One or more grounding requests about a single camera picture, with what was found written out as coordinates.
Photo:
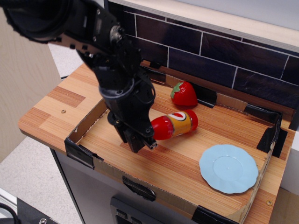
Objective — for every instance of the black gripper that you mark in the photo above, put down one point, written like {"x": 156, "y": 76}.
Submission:
{"x": 130, "y": 100}

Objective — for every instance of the red hot sauce bottle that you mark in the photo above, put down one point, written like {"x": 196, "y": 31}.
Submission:
{"x": 175, "y": 124}

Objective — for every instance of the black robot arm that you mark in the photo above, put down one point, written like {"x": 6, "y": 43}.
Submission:
{"x": 101, "y": 42}

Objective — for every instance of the cardboard fence with black tape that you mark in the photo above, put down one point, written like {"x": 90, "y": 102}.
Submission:
{"x": 170, "y": 173}

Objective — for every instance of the red toy strawberry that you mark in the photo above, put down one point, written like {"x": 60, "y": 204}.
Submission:
{"x": 184, "y": 94}

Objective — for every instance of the grey cabinet base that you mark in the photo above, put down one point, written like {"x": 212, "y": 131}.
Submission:
{"x": 99, "y": 199}

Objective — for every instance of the light blue plate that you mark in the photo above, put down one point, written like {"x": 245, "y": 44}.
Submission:
{"x": 228, "y": 169}

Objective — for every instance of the light wooden board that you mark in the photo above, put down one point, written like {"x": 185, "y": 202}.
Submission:
{"x": 27, "y": 73}

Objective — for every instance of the dark tiled backsplash panel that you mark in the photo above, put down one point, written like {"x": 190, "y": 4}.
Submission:
{"x": 258, "y": 69}

